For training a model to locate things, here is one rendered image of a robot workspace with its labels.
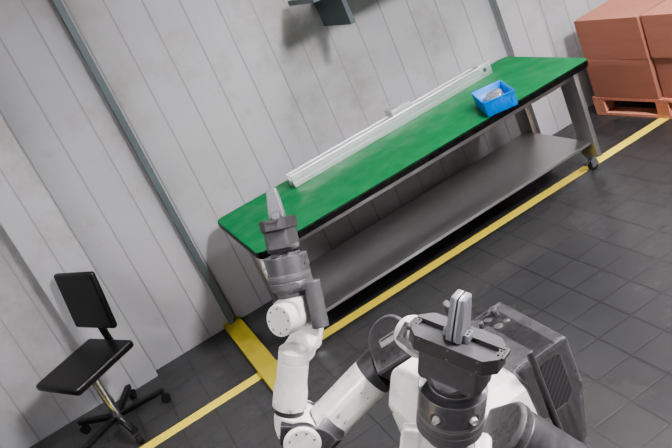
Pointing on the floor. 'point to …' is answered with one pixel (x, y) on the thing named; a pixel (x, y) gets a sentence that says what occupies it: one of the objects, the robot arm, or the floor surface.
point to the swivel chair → (93, 355)
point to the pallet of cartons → (629, 54)
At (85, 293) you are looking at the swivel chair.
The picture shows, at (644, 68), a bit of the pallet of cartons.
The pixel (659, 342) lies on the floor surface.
